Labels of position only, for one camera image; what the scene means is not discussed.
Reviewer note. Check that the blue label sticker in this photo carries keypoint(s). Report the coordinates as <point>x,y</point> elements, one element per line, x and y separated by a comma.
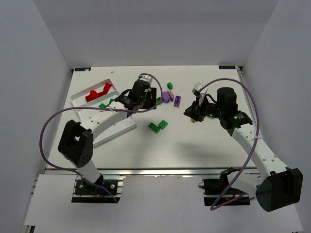
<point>225,67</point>
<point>82,69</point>

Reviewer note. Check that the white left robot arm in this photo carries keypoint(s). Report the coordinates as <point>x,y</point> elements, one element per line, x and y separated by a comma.
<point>76,143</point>

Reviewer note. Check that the green long brick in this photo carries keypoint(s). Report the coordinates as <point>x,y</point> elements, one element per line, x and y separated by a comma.
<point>154,128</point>

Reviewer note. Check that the blue label sticker right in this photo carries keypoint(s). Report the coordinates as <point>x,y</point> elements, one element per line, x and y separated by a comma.
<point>225,67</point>

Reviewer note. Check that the red sloped lego brick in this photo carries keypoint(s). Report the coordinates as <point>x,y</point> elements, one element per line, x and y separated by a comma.
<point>107,88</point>

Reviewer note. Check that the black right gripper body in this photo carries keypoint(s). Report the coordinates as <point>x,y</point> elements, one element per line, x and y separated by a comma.
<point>196,111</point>

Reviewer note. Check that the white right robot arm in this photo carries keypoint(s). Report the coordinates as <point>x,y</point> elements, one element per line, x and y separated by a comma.
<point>277,185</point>

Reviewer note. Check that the blue label sticker left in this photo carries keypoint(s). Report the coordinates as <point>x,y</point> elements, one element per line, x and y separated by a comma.
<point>82,69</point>

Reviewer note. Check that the purple flat lego brick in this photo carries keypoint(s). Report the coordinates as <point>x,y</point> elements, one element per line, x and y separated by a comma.
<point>177,101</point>

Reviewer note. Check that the red rounded lego brick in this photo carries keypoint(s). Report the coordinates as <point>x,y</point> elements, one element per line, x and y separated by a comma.
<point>94,95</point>

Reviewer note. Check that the green small brick top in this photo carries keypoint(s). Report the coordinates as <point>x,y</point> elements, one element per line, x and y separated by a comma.
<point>170,85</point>

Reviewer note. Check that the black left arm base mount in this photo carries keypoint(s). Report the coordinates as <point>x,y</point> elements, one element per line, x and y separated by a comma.
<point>109,192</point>

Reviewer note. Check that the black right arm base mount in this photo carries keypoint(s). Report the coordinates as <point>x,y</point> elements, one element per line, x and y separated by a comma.
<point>212,188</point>

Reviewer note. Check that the white divided sorting tray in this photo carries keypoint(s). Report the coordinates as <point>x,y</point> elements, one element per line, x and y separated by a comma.
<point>105,123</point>

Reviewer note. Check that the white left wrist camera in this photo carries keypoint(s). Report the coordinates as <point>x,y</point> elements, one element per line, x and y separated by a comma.
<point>146,78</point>

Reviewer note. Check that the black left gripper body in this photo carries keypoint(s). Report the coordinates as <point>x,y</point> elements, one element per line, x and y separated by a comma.
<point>150,97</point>

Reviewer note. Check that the purple rounded lego stack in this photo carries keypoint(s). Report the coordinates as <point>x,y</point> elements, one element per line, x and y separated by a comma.
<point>167,96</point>

